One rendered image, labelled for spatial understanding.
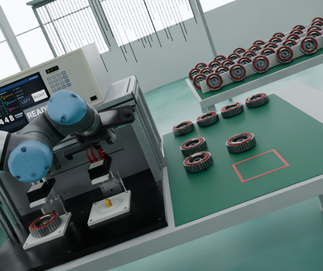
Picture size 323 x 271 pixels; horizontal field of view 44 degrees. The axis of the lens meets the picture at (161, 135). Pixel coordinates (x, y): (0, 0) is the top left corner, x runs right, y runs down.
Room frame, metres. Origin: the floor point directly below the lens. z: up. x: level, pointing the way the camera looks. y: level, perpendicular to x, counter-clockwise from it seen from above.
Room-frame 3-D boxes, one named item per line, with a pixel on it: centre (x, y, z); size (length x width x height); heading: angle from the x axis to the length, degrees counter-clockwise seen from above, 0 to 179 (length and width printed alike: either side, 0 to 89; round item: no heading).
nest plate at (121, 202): (1.31, 0.26, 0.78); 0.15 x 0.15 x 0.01; 86
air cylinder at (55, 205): (1.48, 0.49, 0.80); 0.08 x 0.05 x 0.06; 86
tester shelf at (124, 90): (1.64, 0.36, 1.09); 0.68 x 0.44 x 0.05; 86
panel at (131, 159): (1.58, 0.37, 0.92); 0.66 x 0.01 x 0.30; 86
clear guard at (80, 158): (1.32, 0.23, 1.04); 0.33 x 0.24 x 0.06; 176
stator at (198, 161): (1.42, -0.09, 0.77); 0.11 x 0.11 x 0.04
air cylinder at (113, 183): (1.46, 0.25, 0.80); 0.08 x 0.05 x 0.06; 86
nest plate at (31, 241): (1.33, 0.51, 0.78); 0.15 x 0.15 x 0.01; 86
